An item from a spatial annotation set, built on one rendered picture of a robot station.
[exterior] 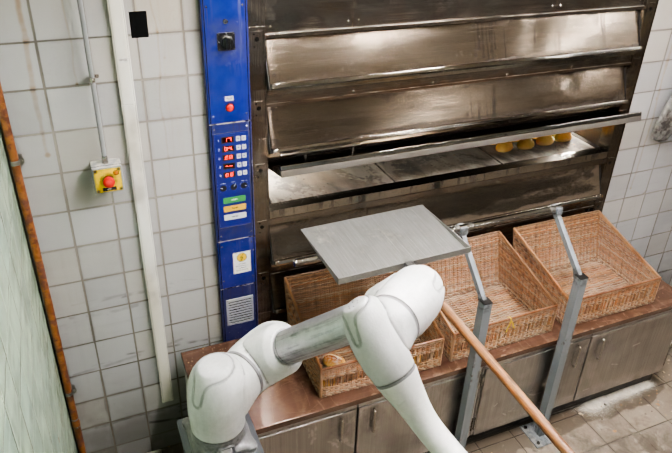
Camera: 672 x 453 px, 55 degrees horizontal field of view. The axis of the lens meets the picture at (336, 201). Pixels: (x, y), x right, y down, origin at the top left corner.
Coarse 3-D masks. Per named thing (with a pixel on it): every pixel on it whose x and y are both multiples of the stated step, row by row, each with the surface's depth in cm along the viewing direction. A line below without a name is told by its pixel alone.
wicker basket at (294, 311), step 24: (288, 288) 275; (312, 288) 286; (336, 288) 290; (360, 288) 294; (288, 312) 282; (312, 312) 288; (432, 336) 275; (312, 360) 257; (432, 360) 270; (336, 384) 255; (360, 384) 261
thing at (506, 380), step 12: (444, 312) 211; (456, 324) 206; (468, 336) 201; (480, 348) 196; (492, 360) 192; (504, 372) 188; (504, 384) 186; (516, 384) 185; (516, 396) 182; (528, 408) 178; (540, 420) 175; (552, 432) 171; (564, 444) 168
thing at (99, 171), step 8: (112, 160) 226; (96, 168) 220; (104, 168) 221; (112, 168) 222; (120, 168) 223; (96, 176) 221; (104, 176) 222; (112, 176) 223; (120, 176) 224; (96, 184) 222; (120, 184) 226; (96, 192) 224; (104, 192) 225
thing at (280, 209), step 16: (528, 160) 315; (544, 160) 315; (560, 160) 317; (576, 160) 321; (592, 160) 326; (432, 176) 296; (448, 176) 297; (464, 176) 297; (480, 176) 301; (496, 176) 305; (336, 192) 280; (352, 192) 280; (368, 192) 281; (384, 192) 283; (400, 192) 286; (416, 192) 290; (272, 208) 266; (288, 208) 267; (304, 208) 270; (320, 208) 273
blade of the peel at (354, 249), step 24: (384, 216) 262; (408, 216) 263; (432, 216) 264; (312, 240) 245; (336, 240) 246; (360, 240) 247; (384, 240) 248; (408, 240) 248; (432, 240) 249; (456, 240) 250; (336, 264) 233; (360, 264) 234; (384, 264) 235
